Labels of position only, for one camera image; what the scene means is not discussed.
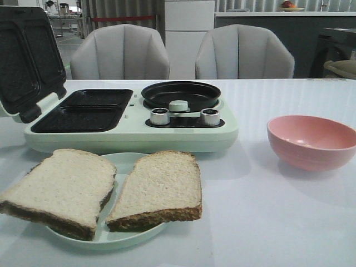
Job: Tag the white bread slice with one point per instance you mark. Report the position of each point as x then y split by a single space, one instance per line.
162 187
65 192

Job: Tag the pink plastic bowl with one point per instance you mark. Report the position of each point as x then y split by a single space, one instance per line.
311 143

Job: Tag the mint green breakfast maker base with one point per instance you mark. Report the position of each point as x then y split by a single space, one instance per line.
112 120

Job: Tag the left silver control knob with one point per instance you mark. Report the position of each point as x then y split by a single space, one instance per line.
160 116

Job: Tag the silver control knob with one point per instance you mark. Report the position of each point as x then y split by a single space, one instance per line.
160 116
210 117

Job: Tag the right silver control knob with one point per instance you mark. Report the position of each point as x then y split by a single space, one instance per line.
210 117

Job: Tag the black round frying pan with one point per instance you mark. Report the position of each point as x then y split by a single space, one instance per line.
198 95

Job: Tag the left grey upholstered chair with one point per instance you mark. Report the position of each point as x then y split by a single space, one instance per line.
121 52

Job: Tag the grey upholstered chair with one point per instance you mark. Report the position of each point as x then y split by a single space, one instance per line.
121 52
243 52

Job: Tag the right grey upholstered chair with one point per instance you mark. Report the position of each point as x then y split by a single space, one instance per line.
243 52

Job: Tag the white refrigerator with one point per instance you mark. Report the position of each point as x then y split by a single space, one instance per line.
186 23

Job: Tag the mint green round plate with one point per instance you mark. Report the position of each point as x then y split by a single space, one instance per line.
104 238

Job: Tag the dark grey kitchen counter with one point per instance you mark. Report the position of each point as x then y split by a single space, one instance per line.
297 30

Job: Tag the fruit plate on counter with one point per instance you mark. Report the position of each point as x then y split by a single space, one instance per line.
289 6

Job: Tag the beige sofa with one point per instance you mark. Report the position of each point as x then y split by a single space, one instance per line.
344 68

